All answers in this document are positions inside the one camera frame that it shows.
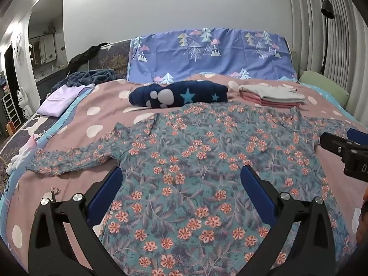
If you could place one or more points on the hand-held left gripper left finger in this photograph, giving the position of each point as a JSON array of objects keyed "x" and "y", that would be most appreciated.
[{"x": 107, "y": 189}]

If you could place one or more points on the white pleated curtain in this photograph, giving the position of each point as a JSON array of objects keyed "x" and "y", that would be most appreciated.
[{"x": 345, "y": 49}]

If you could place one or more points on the pink folded garment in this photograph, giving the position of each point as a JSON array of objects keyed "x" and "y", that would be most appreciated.
[{"x": 258, "y": 100}]

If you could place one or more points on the grey folded garment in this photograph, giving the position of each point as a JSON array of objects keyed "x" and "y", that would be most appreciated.
[{"x": 273, "y": 92}]

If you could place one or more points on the black garment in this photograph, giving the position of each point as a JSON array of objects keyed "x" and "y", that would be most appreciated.
[{"x": 86, "y": 54}]

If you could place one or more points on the white bear wall clock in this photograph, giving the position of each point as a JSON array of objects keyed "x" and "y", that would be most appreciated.
[{"x": 17, "y": 49}]

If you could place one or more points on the black floor lamp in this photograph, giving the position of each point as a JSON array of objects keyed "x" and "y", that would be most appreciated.
[{"x": 327, "y": 8}]

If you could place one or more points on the teal floral shirt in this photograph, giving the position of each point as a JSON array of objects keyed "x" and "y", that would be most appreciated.
[{"x": 187, "y": 178}]

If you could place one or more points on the dark printed headboard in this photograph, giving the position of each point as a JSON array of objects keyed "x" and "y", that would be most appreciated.
[{"x": 115, "y": 60}]

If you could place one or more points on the white bear figurine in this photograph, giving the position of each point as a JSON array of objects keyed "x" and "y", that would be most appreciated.
[{"x": 23, "y": 100}]

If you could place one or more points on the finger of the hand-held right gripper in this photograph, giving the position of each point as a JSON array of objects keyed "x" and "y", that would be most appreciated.
[
  {"x": 358, "y": 135},
  {"x": 335, "y": 145}
]

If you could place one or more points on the purple tree print pillow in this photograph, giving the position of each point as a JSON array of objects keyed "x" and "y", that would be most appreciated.
[{"x": 178, "y": 54}]

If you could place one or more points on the lilac folded cloth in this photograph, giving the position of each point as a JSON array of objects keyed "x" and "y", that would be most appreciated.
[{"x": 60, "y": 100}]

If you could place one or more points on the blue-grey fleece blanket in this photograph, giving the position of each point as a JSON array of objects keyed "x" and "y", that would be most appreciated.
[{"x": 92, "y": 76}]

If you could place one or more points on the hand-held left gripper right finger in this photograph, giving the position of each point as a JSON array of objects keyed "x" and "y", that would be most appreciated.
[{"x": 256, "y": 192}]

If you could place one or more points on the white ladder rack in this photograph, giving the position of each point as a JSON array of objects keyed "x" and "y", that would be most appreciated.
[{"x": 11, "y": 112}]

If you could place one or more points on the pink polka dot bedspread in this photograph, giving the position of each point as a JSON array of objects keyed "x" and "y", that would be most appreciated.
[{"x": 109, "y": 97}]

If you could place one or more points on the person's right hand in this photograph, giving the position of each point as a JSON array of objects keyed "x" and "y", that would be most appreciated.
[{"x": 364, "y": 224}]

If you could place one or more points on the navy star print folded garment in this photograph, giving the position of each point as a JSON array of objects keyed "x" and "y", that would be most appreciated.
[{"x": 201, "y": 92}]

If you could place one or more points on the green pillow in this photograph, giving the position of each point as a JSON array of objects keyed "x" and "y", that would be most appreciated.
[{"x": 322, "y": 84}]

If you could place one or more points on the wall cabinet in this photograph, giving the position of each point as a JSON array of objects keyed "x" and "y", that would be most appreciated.
[{"x": 43, "y": 49}]

